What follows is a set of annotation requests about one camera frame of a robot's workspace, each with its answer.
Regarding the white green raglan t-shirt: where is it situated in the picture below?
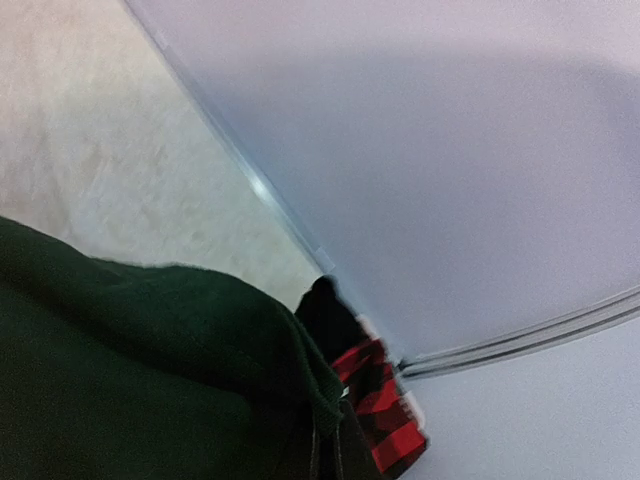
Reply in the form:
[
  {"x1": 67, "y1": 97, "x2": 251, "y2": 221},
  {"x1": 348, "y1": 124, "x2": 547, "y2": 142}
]
[{"x1": 0, "y1": 214, "x2": 351, "y2": 480}]

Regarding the right aluminium frame post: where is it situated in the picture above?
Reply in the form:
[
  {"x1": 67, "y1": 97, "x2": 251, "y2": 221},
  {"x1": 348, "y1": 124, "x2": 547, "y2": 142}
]
[{"x1": 396, "y1": 286, "x2": 639, "y2": 379}]

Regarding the red black plaid garment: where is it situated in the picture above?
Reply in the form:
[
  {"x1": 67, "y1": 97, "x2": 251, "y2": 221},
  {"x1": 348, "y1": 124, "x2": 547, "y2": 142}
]
[{"x1": 332, "y1": 339, "x2": 430, "y2": 479}]

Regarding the black garment in basket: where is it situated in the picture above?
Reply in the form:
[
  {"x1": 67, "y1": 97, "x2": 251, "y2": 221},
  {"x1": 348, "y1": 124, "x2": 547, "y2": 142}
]
[{"x1": 295, "y1": 276, "x2": 369, "y2": 364}]

